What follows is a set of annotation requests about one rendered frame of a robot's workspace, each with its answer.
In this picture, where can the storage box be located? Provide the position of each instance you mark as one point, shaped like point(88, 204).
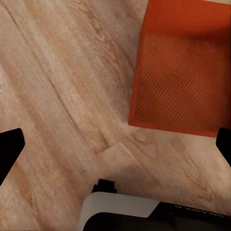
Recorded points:
point(197, 20)

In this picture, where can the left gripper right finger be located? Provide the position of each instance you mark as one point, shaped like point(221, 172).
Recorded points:
point(223, 142)

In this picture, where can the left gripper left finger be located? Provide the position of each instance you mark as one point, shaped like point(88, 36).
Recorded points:
point(12, 143)

